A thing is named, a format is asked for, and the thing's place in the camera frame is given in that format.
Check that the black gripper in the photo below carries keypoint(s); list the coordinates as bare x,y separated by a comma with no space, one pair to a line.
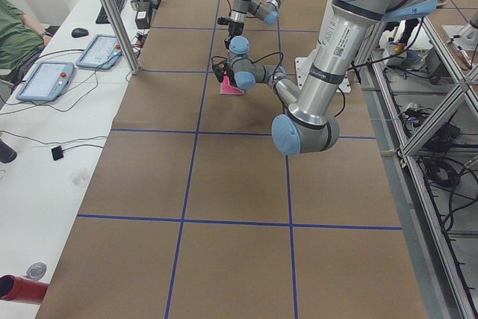
235,29
230,75

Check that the pink towel grey edge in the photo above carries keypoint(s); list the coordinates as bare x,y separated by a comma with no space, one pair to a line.
226,88

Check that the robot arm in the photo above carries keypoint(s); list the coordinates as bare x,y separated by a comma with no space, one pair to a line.
307,126
267,11

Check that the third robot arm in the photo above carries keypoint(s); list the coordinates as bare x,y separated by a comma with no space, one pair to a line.
468,33

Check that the black power box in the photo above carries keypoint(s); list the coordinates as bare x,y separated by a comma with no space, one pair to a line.
143,15

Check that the far teach pendant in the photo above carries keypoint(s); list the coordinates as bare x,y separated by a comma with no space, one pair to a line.
101,54

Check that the teach pendant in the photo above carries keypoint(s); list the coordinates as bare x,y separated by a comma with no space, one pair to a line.
101,54
46,82

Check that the black computer mouse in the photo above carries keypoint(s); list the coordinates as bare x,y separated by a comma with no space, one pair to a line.
79,32

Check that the near teach pendant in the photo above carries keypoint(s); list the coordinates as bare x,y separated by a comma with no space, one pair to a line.
46,82

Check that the small black square device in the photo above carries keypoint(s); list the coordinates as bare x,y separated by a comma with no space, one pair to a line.
57,153

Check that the person in green shirt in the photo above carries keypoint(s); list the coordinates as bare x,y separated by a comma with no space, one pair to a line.
22,41

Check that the round metal grommet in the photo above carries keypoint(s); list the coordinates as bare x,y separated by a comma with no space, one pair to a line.
36,271

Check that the red cylinder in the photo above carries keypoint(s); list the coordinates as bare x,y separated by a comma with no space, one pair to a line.
22,290

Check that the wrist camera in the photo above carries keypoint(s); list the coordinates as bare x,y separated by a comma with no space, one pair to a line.
222,21
220,70

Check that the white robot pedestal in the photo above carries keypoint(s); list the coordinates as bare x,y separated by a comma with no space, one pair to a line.
306,68

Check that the aluminium frame post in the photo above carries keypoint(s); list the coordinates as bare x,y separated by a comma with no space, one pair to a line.
115,20

